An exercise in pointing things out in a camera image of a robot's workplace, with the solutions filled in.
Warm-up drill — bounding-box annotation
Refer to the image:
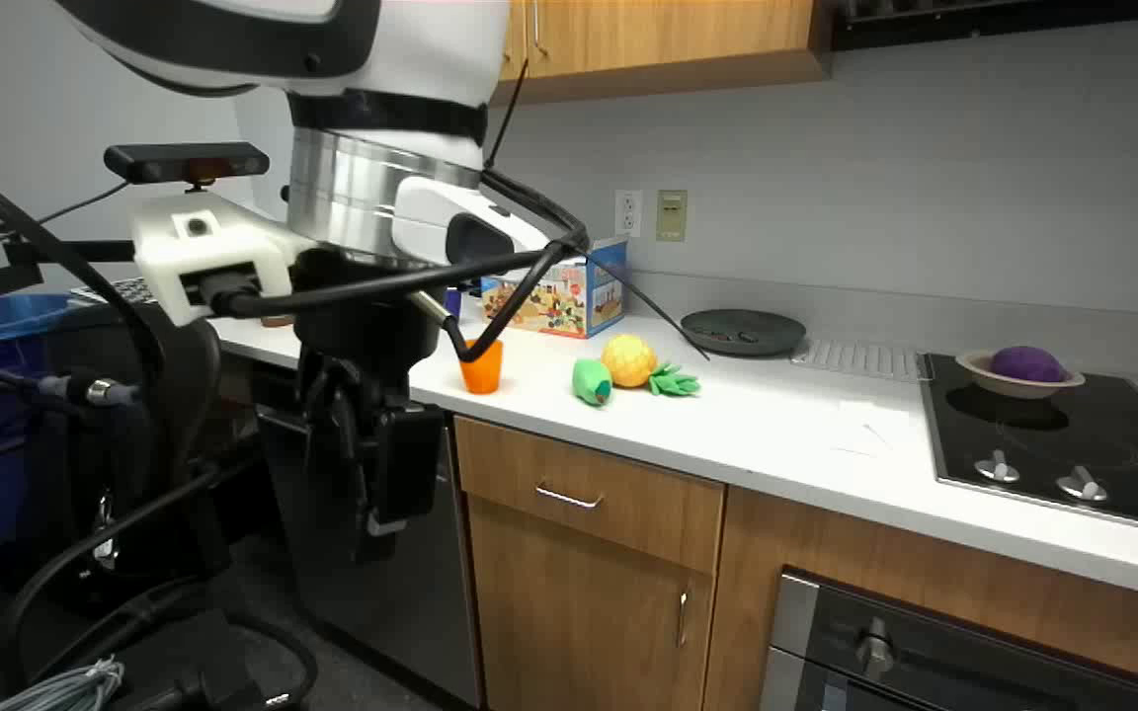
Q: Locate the yellow toy pineapple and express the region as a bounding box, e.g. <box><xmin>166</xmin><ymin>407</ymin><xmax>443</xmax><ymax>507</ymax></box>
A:
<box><xmin>596</xmin><ymin>331</ymin><xmax>702</xmax><ymax>402</ymax></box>

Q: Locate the orange plastic cup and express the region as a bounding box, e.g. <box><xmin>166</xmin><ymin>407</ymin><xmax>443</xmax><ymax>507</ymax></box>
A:
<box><xmin>459</xmin><ymin>336</ymin><xmax>511</xmax><ymax>398</ymax></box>

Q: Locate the black glass cooktop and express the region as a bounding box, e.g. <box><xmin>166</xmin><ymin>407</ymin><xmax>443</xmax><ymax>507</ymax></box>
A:
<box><xmin>918</xmin><ymin>347</ymin><xmax>1138</xmax><ymax>543</ymax></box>

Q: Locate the black range hood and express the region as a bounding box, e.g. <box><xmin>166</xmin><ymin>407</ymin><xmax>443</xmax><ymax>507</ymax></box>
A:
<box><xmin>832</xmin><ymin>0</ymin><xmax>1138</xmax><ymax>56</ymax></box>

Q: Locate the wooden cabinet frame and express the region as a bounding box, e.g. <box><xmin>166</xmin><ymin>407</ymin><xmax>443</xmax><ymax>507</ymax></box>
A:
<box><xmin>702</xmin><ymin>485</ymin><xmax>1138</xmax><ymax>711</ymax></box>

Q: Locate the beige bowl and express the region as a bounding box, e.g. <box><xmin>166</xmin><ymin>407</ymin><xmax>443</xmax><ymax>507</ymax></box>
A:
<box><xmin>951</xmin><ymin>345</ymin><xmax>1092</xmax><ymax>402</ymax></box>

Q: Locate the black round plate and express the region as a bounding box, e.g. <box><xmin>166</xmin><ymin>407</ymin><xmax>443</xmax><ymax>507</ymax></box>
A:
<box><xmin>679</xmin><ymin>303</ymin><xmax>809</xmax><ymax>362</ymax></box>

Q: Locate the stainless dishwasher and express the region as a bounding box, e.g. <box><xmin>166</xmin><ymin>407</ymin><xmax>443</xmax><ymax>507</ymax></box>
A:
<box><xmin>257</xmin><ymin>407</ymin><xmax>488</xmax><ymax>709</ymax></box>

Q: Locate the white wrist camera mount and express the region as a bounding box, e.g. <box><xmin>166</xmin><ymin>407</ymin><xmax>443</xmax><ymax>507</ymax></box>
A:
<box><xmin>132</xmin><ymin>194</ymin><xmax>323</xmax><ymax>331</ymax></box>

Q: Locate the purple toy fruit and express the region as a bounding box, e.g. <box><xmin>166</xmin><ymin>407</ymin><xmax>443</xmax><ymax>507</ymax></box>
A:
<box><xmin>984</xmin><ymin>345</ymin><xmax>1071</xmax><ymax>389</ymax></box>

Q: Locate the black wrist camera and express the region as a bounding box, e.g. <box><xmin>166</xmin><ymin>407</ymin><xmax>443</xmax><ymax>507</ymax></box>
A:
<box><xmin>103</xmin><ymin>137</ymin><xmax>273</xmax><ymax>189</ymax></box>

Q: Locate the colourful toy box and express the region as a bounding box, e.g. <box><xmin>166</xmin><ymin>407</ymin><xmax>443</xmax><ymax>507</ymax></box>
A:
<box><xmin>479</xmin><ymin>237</ymin><xmax>631</xmax><ymax>345</ymax></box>

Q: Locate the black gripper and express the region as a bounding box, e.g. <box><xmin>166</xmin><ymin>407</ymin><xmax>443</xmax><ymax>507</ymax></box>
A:
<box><xmin>288</xmin><ymin>243</ymin><xmax>452</xmax><ymax>567</ymax></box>

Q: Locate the wooden drawer with metal handle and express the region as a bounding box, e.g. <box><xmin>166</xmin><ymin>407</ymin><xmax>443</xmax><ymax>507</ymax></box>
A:
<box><xmin>452</xmin><ymin>416</ymin><xmax>727</xmax><ymax>578</ymax></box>

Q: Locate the yellowish wall switch plate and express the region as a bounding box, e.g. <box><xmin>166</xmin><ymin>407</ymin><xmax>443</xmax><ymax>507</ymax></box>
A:
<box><xmin>652</xmin><ymin>185</ymin><xmax>691</xmax><ymax>244</ymax></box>

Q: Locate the wooden upper cabinet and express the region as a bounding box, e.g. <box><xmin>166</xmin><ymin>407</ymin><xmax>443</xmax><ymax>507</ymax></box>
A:
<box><xmin>497</xmin><ymin>0</ymin><xmax>838</xmax><ymax>106</ymax></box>

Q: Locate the black tripod stand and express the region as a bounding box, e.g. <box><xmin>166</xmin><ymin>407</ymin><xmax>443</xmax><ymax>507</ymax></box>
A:
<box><xmin>0</xmin><ymin>143</ymin><xmax>231</xmax><ymax>585</ymax></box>

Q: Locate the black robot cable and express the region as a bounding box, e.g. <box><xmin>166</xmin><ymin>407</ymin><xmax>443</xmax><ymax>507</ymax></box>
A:
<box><xmin>206</xmin><ymin>170</ymin><xmax>592</xmax><ymax>366</ymax></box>

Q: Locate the black and silver oven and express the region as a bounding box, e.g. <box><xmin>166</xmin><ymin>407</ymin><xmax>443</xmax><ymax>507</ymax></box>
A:
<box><xmin>754</xmin><ymin>567</ymin><xmax>1138</xmax><ymax>711</ymax></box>

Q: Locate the white wall outlet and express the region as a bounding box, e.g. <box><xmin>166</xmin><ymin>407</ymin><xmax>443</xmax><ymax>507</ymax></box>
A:
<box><xmin>614</xmin><ymin>185</ymin><xmax>647</xmax><ymax>243</ymax></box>

